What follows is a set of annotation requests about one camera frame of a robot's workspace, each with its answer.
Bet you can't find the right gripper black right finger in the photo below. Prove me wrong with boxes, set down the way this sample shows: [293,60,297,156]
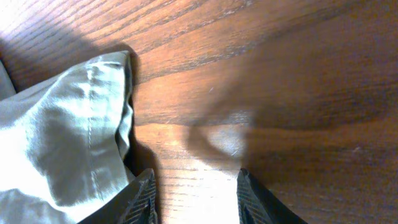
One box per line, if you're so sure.
[237,169,307,224]

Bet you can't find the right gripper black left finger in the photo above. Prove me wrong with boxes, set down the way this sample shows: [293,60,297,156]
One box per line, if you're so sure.
[79,169,158,224]

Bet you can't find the khaki green shorts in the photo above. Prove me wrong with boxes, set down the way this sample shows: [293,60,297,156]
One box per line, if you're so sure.
[1,51,133,223]

